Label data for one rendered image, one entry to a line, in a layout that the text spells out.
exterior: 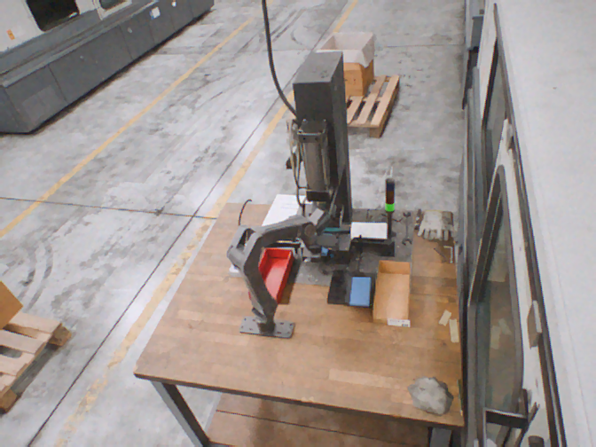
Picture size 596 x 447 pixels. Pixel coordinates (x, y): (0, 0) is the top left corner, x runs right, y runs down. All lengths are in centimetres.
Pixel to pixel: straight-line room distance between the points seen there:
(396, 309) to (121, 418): 173
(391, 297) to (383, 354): 24
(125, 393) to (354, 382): 167
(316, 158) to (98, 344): 213
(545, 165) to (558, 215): 15
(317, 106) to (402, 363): 90
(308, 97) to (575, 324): 107
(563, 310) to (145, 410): 235
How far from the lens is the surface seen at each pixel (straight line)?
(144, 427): 268
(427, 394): 145
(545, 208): 86
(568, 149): 103
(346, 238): 179
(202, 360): 163
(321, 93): 147
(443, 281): 175
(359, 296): 165
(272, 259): 186
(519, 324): 83
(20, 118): 634
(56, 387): 310
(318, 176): 153
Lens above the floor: 220
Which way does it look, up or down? 40 degrees down
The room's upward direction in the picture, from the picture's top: 10 degrees counter-clockwise
